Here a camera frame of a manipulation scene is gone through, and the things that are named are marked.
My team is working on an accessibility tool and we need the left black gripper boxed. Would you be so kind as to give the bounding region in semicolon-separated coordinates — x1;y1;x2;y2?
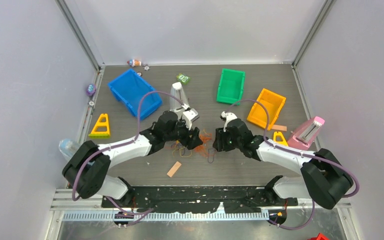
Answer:
164;117;203;150

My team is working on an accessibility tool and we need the purple thin cable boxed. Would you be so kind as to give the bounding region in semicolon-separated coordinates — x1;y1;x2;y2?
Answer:
172;140;218;165

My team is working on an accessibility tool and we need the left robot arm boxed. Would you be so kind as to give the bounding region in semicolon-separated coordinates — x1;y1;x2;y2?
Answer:
60;108;203;207

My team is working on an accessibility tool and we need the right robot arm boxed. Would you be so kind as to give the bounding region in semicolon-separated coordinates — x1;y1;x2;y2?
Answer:
213;118;355;210

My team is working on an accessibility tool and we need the tan wooden stick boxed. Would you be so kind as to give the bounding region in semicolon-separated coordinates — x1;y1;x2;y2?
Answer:
167;161;182;178

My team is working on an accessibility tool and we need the white metronome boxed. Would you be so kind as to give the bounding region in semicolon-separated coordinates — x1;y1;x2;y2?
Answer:
169;82;190;119

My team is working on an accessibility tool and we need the green plastic bin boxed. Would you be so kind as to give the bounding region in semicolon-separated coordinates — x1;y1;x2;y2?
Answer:
216;68;246;104

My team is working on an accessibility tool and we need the tan block by bin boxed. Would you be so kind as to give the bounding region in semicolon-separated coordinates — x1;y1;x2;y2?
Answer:
271;124;288;132

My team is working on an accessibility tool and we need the green number tile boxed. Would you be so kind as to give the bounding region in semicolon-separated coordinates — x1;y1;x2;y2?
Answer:
176;73;191;85

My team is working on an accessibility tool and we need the right yellow triangle block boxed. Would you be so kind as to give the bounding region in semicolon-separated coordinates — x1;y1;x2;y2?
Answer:
273;131;289;147

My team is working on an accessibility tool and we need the orange plastic bin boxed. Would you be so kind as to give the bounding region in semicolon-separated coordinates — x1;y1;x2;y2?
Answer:
246;88;287;131

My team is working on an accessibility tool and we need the pink metronome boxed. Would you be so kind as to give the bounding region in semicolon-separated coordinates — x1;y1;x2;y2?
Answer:
287;116;325;151

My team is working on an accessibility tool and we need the blue plastic bin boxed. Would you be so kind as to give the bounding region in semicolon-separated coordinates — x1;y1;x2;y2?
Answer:
107;69;163;120

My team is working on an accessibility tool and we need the small figurine toy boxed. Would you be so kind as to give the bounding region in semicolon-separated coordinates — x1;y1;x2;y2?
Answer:
126;59;142;68

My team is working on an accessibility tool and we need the purple small toy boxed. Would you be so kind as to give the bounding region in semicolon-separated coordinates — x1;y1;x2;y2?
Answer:
86;83;97;97

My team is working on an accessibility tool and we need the blue transparent metronome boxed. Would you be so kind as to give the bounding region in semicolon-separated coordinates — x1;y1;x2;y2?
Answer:
58;138;81;162

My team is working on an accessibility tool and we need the red object at corner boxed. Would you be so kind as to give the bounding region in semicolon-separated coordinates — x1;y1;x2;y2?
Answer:
308;233;330;240

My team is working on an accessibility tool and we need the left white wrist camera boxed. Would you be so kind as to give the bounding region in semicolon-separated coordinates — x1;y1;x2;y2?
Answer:
181;108;199;130

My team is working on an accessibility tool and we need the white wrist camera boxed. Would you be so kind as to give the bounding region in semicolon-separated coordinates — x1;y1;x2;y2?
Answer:
220;111;238;132
181;108;199;130

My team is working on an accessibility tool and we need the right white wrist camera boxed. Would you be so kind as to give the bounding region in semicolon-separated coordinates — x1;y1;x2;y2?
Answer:
220;111;238;132

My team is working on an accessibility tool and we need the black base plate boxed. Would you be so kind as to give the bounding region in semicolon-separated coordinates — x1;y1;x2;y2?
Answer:
101;185;298;214

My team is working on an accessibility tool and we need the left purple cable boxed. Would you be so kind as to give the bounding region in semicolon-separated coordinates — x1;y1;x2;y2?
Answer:
71;91;190;202

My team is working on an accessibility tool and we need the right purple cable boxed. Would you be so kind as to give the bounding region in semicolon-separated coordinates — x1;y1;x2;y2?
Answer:
225;99;361;231

